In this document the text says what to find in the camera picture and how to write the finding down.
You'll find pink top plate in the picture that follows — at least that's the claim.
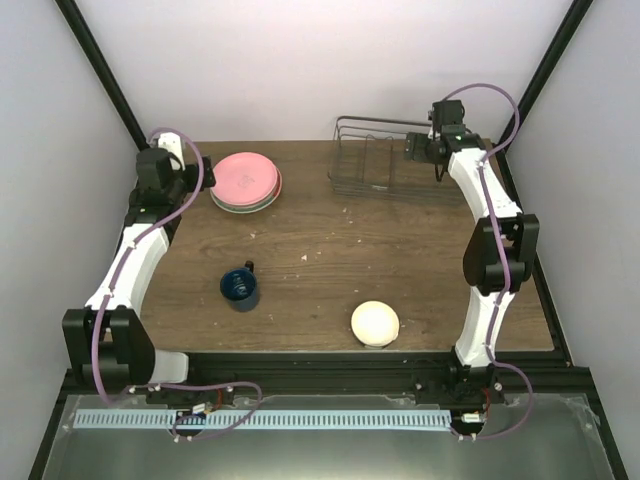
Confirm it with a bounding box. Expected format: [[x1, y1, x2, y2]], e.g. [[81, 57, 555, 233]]
[[211, 152, 278, 206]]

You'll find teal white bowl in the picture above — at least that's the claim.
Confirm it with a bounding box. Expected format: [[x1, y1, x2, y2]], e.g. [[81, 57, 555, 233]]
[[351, 301, 400, 349]]

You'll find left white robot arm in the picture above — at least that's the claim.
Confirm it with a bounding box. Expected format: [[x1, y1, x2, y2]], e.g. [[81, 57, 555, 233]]
[[62, 146, 215, 404]]

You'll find right black frame post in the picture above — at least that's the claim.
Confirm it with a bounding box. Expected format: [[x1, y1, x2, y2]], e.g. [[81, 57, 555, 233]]
[[518, 0, 593, 125]]

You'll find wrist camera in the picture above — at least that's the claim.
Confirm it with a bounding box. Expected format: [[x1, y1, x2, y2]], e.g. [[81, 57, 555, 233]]
[[429, 100, 466, 134], [157, 132, 185, 170]]

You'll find metal front tray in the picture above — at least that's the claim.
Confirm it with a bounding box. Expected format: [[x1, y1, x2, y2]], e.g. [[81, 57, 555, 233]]
[[33, 394, 626, 479]]

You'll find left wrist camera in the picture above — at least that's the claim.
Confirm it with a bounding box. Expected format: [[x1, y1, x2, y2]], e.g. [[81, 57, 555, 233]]
[[157, 132, 185, 170]]

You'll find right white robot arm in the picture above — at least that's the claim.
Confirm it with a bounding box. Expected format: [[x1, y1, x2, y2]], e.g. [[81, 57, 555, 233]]
[[404, 131, 540, 403]]

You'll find left black frame post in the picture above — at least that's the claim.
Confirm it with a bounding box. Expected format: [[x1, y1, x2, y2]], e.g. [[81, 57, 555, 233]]
[[54, 0, 148, 150]]

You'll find wire dish rack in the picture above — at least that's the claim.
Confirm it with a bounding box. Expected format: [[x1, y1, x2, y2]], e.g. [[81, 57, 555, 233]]
[[328, 115, 466, 206]]

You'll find lower pink plate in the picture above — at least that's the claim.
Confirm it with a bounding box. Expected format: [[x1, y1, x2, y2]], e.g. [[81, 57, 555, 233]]
[[212, 169, 282, 211]]

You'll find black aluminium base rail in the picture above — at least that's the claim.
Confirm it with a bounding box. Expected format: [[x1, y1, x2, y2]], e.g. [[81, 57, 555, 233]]
[[62, 349, 594, 406]]

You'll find light blue slotted strip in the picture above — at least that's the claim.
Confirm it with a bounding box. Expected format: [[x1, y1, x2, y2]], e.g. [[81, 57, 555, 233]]
[[73, 409, 451, 432]]

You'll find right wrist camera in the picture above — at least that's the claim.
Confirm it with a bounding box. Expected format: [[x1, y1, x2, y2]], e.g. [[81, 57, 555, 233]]
[[429, 100, 466, 134]]

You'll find pink plate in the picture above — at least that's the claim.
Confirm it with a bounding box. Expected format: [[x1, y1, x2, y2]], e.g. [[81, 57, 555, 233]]
[[211, 152, 278, 206], [212, 169, 282, 211]]

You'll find black frame post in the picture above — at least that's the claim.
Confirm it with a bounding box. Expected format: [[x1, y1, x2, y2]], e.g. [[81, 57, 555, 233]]
[[518, 0, 593, 125], [54, 0, 148, 150]]

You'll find dark blue mug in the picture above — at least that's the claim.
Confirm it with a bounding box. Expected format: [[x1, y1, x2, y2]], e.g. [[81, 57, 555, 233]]
[[219, 260, 260, 313]]

